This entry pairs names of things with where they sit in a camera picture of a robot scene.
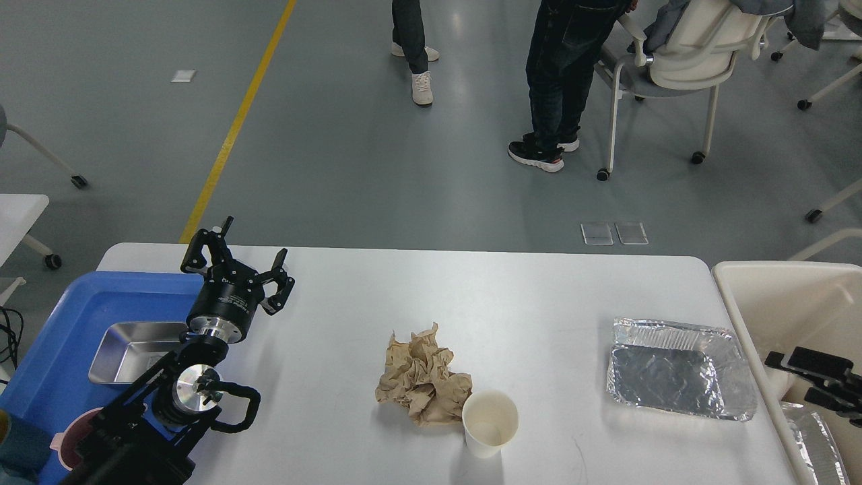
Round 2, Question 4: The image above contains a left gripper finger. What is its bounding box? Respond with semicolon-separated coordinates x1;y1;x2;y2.
180;217;258;282
256;249;296;315

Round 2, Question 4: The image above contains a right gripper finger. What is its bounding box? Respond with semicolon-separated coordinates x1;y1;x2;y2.
764;346;853;381
804;387;861;428

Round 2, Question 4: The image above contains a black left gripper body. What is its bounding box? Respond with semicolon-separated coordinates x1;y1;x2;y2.
186;278;264;344

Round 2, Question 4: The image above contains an aluminium foil tray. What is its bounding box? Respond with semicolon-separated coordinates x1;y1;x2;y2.
606;317;758;422

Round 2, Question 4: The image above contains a square stainless steel tray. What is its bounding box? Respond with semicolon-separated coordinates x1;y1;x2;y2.
88;321;187;385

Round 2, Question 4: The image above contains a brown paper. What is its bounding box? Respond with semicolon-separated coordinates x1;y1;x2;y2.
374;322;472;427

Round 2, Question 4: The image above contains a pink plastic mug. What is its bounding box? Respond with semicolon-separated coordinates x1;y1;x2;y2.
49;406;102;472

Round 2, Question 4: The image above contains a white paper cup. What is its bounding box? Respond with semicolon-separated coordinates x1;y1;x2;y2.
462;389;520;459

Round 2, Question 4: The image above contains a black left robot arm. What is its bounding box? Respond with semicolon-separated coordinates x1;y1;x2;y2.
62;217;296;484

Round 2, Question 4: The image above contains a cream plastic bin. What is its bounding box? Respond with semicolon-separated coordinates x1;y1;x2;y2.
712;261;860;483

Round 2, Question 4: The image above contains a white chair legs right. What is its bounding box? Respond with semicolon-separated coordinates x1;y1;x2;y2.
771;0;862;224

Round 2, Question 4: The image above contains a blue plastic tray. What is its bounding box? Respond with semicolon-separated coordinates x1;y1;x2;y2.
2;272;203;484

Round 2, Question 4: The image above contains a clear floor plate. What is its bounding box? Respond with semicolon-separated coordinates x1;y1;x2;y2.
615;222;649;245
580;222;615;246

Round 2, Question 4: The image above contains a person with white sneakers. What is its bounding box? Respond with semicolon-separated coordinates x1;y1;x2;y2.
391;1;440;106

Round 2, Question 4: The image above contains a white grey office chair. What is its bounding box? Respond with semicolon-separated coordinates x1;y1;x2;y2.
593;0;829;181

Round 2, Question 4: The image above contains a person with black sneakers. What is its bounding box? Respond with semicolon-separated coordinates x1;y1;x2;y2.
507;1;638;174

